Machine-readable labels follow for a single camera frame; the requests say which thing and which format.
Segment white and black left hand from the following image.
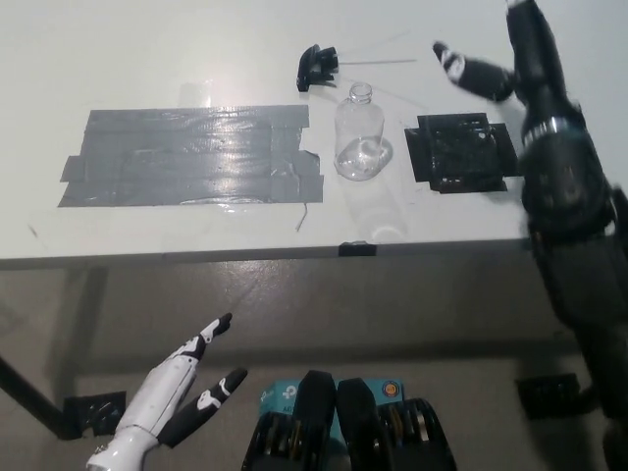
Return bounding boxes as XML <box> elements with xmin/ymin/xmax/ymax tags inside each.
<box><xmin>113</xmin><ymin>312</ymin><xmax>249</xmax><ymax>450</ymax></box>

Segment grey duct tape patch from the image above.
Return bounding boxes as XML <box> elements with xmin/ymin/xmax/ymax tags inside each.
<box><xmin>56</xmin><ymin>105</ymin><xmax>325</xmax><ymax>209</ymax></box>

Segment black tape square patch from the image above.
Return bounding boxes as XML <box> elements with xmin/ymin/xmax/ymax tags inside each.
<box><xmin>402</xmin><ymin>112</ymin><xmax>522</xmax><ymax>193</ymax></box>

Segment teal cardboard router box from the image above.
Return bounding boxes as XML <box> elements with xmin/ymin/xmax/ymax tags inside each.
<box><xmin>258</xmin><ymin>378</ymin><xmax>407</xmax><ymax>443</ymax></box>

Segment black floor foot plate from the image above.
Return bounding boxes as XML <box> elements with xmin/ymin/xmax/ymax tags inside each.
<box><xmin>514</xmin><ymin>373</ymin><xmax>583</xmax><ymax>420</ymax></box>
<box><xmin>62</xmin><ymin>391</ymin><xmax>128</xmax><ymax>440</ymax></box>

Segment black spray trigger lid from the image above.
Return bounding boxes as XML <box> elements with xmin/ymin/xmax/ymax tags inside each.
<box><xmin>295</xmin><ymin>43</ymin><xmax>419</xmax><ymax>94</ymax></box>

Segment black robot torso blocks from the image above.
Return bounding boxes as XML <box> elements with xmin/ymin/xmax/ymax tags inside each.
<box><xmin>239</xmin><ymin>370</ymin><xmax>457</xmax><ymax>471</ymax></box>

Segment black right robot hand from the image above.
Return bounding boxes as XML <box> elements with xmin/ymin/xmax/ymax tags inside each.
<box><xmin>431</xmin><ymin>0</ymin><xmax>586</xmax><ymax>136</ymax></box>

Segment clear plastic spray bottle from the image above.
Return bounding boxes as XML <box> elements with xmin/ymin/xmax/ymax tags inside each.
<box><xmin>333</xmin><ymin>81</ymin><xmax>395</xmax><ymax>183</ymax></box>

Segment small black tape strip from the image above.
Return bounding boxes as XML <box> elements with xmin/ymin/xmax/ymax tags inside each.
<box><xmin>338</xmin><ymin>240</ymin><xmax>378</xmax><ymax>258</ymax></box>

